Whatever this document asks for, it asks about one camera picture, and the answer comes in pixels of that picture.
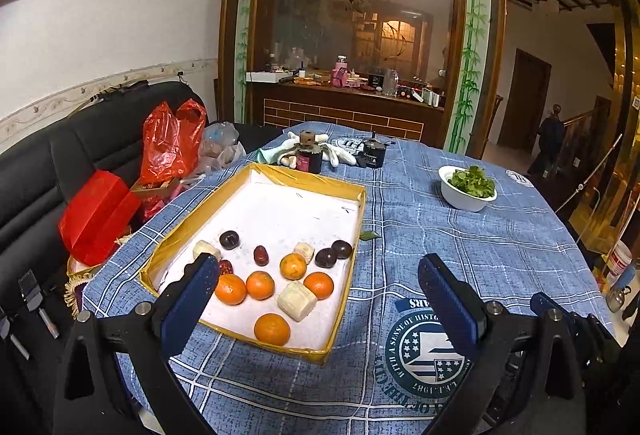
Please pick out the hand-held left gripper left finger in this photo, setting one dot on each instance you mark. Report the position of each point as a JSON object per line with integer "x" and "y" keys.
{"x": 192, "y": 305}

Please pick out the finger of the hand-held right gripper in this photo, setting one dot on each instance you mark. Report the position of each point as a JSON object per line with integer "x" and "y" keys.
{"x": 590, "y": 330}

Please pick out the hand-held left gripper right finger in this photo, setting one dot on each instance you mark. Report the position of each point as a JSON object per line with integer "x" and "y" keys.
{"x": 447, "y": 310}

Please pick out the orange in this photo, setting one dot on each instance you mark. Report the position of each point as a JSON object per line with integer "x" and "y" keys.
{"x": 260, "y": 285}
{"x": 272, "y": 329}
{"x": 318, "y": 285}
{"x": 293, "y": 266}
{"x": 230, "y": 289}

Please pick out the red date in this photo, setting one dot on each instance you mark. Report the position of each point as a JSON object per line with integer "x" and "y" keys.
{"x": 261, "y": 255}
{"x": 226, "y": 267}

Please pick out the medium peeled sugarcane piece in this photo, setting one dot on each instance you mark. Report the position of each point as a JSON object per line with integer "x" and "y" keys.
{"x": 206, "y": 249}

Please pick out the dark purple plum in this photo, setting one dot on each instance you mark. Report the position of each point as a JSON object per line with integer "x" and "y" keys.
{"x": 342, "y": 249}
{"x": 230, "y": 240}
{"x": 325, "y": 257}

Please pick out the large peeled sugarcane piece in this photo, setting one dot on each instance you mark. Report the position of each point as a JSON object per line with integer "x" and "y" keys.
{"x": 297, "y": 301}

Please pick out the small peeled sugarcane piece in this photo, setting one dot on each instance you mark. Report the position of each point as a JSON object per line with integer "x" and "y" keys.
{"x": 304, "y": 251}

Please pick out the yellow cardboard tray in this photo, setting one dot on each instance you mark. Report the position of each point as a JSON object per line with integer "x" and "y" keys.
{"x": 290, "y": 210}

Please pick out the metal kettle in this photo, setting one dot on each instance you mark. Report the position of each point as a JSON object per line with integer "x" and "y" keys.
{"x": 617, "y": 297}

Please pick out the white bucket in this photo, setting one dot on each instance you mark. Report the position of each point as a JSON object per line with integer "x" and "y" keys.
{"x": 619, "y": 262}

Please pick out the blue plaid tablecloth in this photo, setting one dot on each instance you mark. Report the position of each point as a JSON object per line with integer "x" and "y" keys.
{"x": 425, "y": 235}

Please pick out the small green leaf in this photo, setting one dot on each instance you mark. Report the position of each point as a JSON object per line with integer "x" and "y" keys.
{"x": 368, "y": 235}

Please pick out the white bowl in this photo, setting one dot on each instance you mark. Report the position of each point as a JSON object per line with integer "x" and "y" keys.
{"x": 462, "y": 200}

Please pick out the fringed cloth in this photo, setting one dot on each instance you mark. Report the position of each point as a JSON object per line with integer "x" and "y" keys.
{"x": 75, "y": 277}

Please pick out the red gift bag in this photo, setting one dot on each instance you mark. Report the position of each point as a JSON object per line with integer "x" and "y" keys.
{"x": 97, "y": 220}

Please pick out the green lettuce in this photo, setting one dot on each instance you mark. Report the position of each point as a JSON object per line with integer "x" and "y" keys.
{"x": 472, "y": 180}

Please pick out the red plastic bag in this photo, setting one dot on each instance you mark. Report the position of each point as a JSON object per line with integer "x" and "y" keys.
{"x": 165, "y": 150}

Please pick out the grey handheld tool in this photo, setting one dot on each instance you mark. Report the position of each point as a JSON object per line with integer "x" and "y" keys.
{"x": 12, "y": 332}
{"x": 32, "y": 290}

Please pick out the clear plastic bag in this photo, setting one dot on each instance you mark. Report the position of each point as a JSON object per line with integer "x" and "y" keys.
{"x": 220, "y": 145}

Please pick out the black jar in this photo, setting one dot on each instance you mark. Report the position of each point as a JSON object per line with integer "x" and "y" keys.
{"x": 372, "y": 157}

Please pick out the mint green glove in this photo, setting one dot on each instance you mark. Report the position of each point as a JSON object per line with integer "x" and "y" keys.
{"x": 272, "y": 154}

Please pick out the dark bottle with cork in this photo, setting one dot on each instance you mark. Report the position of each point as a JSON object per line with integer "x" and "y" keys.
{"x": 308, "y": 160}

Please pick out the black leather sofa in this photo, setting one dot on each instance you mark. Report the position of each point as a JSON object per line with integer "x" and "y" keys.
{"x": 40, "y": 185}

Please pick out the wooden chair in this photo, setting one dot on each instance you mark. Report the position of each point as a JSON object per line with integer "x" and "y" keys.
{"x": 495, "y": 115}

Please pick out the wooden counter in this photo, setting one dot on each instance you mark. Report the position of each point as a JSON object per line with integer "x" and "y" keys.
{"x": 350, "y": 115}

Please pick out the wooden door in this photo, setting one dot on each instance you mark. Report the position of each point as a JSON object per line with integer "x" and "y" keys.
{"x": 525, "y": 100}

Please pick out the glass pitcher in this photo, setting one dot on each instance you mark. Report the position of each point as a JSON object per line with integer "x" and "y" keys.
{"x": 391, "y": 82}

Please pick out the white flat box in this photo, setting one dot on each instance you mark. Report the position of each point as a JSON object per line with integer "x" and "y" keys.
{"x": 265, "y": 76}

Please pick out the pink bottle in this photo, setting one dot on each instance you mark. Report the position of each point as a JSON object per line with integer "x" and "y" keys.
{"x": 341, "y": 76}

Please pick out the bamboo painted panel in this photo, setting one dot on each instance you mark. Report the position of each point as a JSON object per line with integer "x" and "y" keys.
{"x": 472, "y": 40}
{"x": 243, "y": 15}

